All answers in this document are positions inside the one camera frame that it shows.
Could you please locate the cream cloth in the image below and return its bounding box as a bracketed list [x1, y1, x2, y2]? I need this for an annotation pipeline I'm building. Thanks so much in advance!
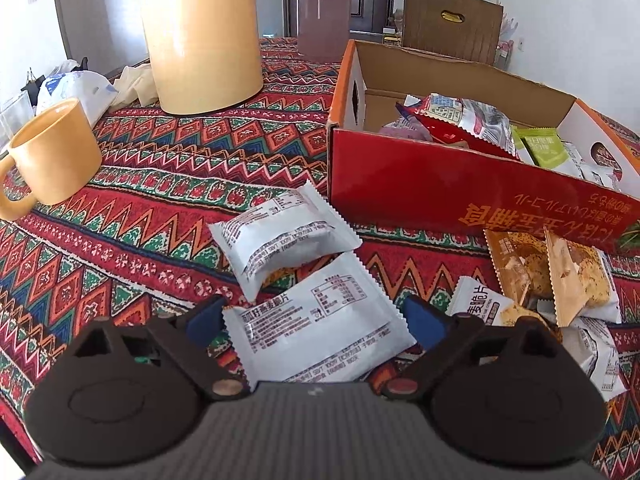
[111, 62, 161, 107]

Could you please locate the orange cookie packet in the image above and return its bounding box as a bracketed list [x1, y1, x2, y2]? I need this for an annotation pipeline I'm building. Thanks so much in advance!
[544, 226, 623, 328]
[484, 229, 551, 308]

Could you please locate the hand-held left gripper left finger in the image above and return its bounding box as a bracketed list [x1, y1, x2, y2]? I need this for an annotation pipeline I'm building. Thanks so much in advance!
[65, 294, 251, 402]

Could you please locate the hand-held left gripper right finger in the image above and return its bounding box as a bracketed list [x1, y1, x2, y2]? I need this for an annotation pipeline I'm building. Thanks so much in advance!
[382, 294, 566, 403]

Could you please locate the red cardboard box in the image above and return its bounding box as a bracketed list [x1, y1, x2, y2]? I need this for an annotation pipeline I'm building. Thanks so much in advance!
[326, 39, 640, 256]

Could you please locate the pink ring vase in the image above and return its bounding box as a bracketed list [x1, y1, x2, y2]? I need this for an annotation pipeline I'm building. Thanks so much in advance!
[277, 0, 371, 63]

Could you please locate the yellow thermos jug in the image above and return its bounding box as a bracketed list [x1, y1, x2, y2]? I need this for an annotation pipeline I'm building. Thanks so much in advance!
[140, 0, 265, 116]

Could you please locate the white plastic bag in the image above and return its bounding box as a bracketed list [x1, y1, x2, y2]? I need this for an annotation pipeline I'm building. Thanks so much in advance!
[36, 60, 121, 126]

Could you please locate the yellow mug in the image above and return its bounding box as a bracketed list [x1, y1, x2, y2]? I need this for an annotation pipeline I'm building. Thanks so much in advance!
[0, 97, 103, 221]

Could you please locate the red white snack packet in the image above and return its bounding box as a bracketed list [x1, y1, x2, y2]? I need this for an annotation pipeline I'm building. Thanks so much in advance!
[397, 92, 518, 158]

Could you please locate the green white snack packet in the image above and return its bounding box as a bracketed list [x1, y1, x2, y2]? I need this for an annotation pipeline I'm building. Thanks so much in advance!
[511, 126, 573, 170]

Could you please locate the white cookie picture packet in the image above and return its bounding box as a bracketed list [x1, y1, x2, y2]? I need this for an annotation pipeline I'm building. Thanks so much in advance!
[537, 310, 630, 402]
[445, 276, 561, 333]

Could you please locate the patterned red tablecloth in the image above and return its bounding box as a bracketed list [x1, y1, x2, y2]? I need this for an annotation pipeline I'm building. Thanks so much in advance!
[0, 35, 640, 480]

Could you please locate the pink snack packet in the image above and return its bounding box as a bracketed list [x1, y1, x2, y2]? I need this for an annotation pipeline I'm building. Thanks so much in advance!
[378, 114, 433, 143]

